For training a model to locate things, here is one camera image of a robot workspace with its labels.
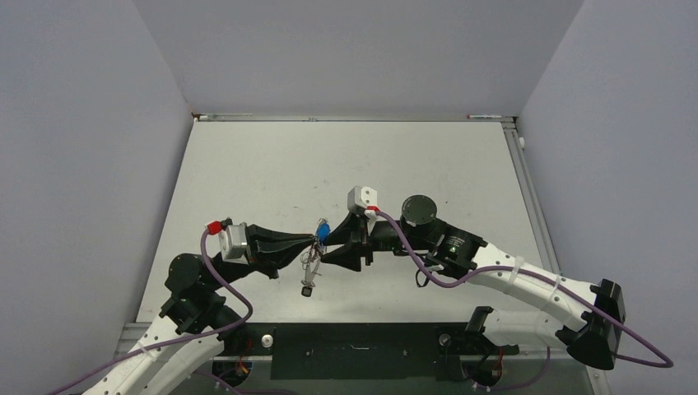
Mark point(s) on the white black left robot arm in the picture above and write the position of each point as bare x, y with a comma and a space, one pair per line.
204, 313

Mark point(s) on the blue key tag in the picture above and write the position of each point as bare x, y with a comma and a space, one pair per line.
322, 232

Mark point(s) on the aluminium back rail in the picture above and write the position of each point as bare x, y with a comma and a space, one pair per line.
338, 118

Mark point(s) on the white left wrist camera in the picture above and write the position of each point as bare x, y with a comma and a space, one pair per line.
232, 239

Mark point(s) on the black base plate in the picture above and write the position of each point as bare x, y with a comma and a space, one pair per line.
364, 350

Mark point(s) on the aluminium right side rail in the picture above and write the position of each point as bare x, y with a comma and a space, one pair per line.
535, 214

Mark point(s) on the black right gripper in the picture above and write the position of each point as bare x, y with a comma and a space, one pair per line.
355, 235

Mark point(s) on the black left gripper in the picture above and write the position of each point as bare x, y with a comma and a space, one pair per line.
268, 249

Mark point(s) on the aluminium rail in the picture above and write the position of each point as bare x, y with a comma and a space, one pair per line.
338, 118
535, 214

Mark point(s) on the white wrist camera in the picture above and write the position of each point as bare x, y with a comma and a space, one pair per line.
362, 200
232, 239

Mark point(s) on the pink white marker pen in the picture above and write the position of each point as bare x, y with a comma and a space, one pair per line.
485, 118

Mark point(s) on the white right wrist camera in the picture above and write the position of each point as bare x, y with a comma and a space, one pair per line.
362, 200

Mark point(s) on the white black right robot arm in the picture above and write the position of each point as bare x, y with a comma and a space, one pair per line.
575, 316

